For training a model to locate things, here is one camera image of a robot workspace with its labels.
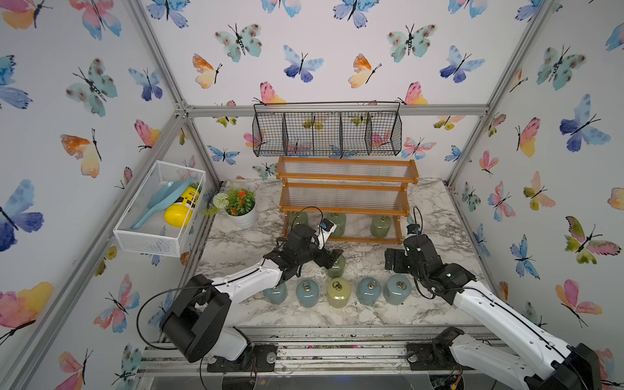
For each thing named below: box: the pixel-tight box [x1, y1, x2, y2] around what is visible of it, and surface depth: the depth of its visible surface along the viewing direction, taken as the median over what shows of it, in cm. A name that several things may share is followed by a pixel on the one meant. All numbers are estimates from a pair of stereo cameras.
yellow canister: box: [327, 277, 352, 309], surface depth 81 cm
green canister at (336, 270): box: [326, 254, 347, 279], surface depth 88 cm
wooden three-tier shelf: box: [276, 155, 421, 245], surface depth 116 cm
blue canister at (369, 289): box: [357, 277, 382, 307], surface depth 82 cm
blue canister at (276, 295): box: [262, 282, 287, 305], surface depth 82 cm
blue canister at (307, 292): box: [295, 278, 320, 308], surface depth 82 cm
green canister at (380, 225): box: [370, 214, 392, 239], surface depth 98 cm
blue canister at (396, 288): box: [383, 273, 413, 306], surface depth 82 cm
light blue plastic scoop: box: [130, 177, 193, 230], surface depth 70 cm
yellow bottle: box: [163, 182, 202, 229], surface depth 71 cm
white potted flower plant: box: [203, 188, 257, 229], surface depth 98 cm
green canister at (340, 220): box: [324, 212, 347, 238], surface depth 98 cm
